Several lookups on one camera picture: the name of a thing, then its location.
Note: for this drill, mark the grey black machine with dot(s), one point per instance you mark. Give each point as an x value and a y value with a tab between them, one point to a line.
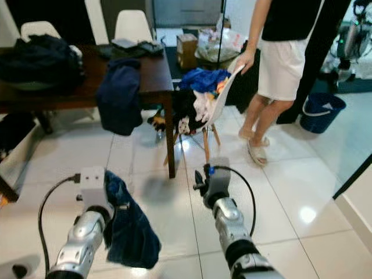
354	35

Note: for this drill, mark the person right hand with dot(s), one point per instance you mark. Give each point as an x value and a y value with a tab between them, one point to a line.
244	61

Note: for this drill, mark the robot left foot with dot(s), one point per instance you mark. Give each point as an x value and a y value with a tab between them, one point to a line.
23	272

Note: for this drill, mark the clear plastic bag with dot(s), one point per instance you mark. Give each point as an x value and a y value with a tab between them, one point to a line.
215	49

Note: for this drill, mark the black leaning board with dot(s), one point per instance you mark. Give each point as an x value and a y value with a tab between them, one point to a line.
322	46

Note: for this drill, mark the dark folded clothes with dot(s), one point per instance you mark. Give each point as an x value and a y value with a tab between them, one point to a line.
131	49

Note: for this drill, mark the blue bucket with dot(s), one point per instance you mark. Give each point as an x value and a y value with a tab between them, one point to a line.
322	116

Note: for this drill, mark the blue denim jeans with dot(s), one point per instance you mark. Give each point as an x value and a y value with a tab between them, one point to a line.
133	238

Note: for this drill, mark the person right forearm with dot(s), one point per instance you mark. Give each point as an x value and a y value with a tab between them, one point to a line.
254	29

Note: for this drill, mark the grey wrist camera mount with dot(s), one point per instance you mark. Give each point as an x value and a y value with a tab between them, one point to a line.
95	185
218	183

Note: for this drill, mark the dark wooden table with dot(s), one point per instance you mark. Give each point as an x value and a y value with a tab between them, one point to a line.
154	81

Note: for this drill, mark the black white clothes heap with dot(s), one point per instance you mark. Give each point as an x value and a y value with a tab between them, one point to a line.
200	110

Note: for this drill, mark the black clothes pile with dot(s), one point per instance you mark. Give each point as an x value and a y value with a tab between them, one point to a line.
40	61

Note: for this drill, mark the grey drawer cabinet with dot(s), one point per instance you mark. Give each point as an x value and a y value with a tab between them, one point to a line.
186	11

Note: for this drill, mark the person in white skirt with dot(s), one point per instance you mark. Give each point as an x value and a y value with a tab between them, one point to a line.
282	64

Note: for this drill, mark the cardboard box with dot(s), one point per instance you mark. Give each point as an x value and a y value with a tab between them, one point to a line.
187	52

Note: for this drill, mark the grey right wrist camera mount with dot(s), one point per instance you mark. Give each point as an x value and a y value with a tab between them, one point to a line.
218	183

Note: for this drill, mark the dark blue garment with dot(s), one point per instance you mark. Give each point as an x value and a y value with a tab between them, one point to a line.
119	99

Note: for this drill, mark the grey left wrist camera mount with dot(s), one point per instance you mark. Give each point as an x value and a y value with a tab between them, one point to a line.
95	185

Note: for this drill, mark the thin black pole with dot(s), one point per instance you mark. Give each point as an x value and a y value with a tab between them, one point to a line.
220	35

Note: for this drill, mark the white chair with wooden legs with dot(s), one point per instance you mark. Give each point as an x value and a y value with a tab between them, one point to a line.
226	102

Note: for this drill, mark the bright blue garment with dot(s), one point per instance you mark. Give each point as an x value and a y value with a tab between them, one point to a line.
203	80

